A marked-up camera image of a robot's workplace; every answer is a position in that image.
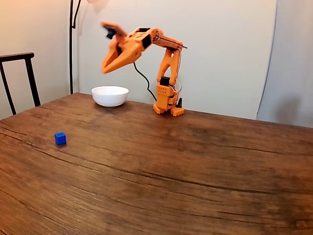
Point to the black camera on orange mount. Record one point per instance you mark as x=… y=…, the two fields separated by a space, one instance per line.
x=115 y=27

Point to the blue cube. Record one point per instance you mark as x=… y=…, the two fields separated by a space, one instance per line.
x=60 y=139

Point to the pale lamp shade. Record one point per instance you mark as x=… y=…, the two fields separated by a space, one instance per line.
x=97 y=1

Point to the white backdrop sheet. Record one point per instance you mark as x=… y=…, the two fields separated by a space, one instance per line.
x=220 y=49

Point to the black clamp knob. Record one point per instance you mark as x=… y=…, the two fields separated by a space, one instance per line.
x=180 y=103

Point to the black chair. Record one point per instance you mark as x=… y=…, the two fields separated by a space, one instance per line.
x=29 y=71

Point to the black floor lamp pole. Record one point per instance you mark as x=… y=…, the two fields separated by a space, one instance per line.
x=71 y=61

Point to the white bowl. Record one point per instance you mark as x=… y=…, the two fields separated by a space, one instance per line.
x=110 y=96

